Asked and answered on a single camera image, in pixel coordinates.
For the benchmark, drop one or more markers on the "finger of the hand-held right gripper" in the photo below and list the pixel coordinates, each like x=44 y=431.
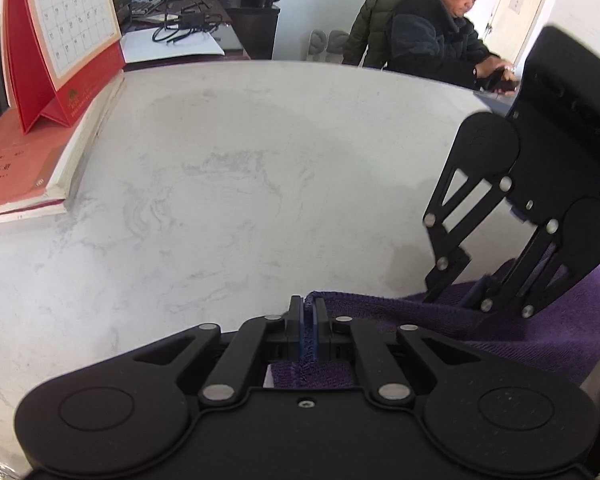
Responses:
x=440 y=260
x=522 y=262

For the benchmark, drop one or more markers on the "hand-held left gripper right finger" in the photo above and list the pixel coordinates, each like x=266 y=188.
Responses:
x=322 y=327

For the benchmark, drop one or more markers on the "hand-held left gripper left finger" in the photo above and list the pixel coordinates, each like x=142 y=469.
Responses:
x=295 y=325

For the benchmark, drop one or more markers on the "purple towel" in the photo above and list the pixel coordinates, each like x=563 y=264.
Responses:
x=530 y=330

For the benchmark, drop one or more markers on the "black phone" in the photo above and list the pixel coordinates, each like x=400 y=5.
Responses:
x=500 y=85

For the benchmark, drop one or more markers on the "cream door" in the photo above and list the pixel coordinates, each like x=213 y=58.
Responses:
x=535 y=30

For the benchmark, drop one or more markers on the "green padded jacket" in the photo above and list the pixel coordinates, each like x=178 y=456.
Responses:
x=375 y=15

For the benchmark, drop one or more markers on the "grey plush slipper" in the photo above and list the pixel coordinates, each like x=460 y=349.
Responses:
x=317 y=46
x=339 y=46

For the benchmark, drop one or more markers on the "thin red booklet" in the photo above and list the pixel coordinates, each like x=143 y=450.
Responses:
x=25 y=212

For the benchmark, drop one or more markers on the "black cabinet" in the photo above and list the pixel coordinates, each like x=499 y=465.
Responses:
x=252 y=35

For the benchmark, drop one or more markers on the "dark wooden desk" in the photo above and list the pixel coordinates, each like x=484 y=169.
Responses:
x=230 y=35

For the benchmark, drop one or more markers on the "red desk calendar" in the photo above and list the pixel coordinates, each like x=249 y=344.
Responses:
x=75 y=102

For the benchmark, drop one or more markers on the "white paper sheet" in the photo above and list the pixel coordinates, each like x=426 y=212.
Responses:
x=145 y=47

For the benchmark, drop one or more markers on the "red cover book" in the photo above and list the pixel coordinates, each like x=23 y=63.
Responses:
x=15 y=160

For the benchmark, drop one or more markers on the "black keyboard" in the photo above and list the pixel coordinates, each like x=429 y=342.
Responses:
x=145 y=8

